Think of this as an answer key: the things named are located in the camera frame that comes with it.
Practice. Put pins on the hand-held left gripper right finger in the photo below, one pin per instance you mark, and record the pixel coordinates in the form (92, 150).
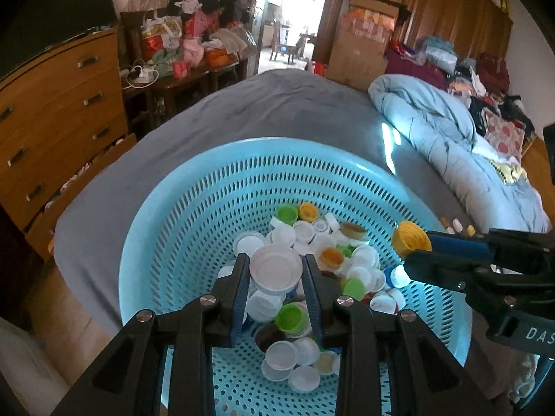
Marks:
(313, 299)

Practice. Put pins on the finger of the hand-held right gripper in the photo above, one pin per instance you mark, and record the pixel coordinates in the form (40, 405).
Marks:
(459, 246)
(438, 268)

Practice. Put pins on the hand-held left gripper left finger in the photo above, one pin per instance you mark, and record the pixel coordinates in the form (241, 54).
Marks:
(240, 299)

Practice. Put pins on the plastic caps group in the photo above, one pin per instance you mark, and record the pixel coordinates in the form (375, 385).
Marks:
(456, 225)

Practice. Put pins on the yellow bottle cap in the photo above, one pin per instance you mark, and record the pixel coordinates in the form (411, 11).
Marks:
(409, 236)

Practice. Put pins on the large white bottle cap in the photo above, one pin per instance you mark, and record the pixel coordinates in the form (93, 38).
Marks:
(275, 268)

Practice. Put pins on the pile of mixed bottle caps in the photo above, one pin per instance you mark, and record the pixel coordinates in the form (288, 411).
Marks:
(364, 260)

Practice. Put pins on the light blue perforated plastic basket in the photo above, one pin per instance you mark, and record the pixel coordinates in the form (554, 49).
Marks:
(217, 190)

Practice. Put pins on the yellow patterned cloth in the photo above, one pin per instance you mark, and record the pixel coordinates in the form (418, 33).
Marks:
(509, 173)

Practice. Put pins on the wooden headboard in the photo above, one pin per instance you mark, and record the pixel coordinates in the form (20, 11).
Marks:
(542, 173)

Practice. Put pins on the floral pillow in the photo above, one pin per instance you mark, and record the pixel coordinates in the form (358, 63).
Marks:
(505, 134)

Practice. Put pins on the light blue duvet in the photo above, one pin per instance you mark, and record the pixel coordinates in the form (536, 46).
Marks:
(433, 117)

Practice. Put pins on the pile of mixed clothes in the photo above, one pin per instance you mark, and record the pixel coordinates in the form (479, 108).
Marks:
(472, 73)

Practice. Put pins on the grey bedsheet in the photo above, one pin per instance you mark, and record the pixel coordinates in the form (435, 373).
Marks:
(260, 108)

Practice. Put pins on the large cardboard box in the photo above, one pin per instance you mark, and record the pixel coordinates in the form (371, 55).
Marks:
(355, 63)

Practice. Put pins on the red box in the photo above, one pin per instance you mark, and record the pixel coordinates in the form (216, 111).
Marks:
(320, 68)

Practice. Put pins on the brown wooden wardrobe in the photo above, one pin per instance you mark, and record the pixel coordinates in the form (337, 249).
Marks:
(451, 4)

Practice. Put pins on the white power strip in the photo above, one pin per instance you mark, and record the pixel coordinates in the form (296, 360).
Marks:
(141, 78)

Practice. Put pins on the printed cardboard box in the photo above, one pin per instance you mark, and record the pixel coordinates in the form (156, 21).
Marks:
(368, 19)

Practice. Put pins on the wooden dining chair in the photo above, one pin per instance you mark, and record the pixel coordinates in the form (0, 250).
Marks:
(282, 45)

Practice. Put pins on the wooden chest of drawers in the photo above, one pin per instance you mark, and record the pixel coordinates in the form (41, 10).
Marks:
(52, 108)

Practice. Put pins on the grey door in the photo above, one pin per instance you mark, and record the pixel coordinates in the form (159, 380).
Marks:
(256, 17)

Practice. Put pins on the cluttered side table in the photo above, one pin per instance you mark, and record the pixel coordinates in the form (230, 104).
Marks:
(134, 26)

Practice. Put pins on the black television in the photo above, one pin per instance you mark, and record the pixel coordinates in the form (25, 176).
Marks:
(65, 8)

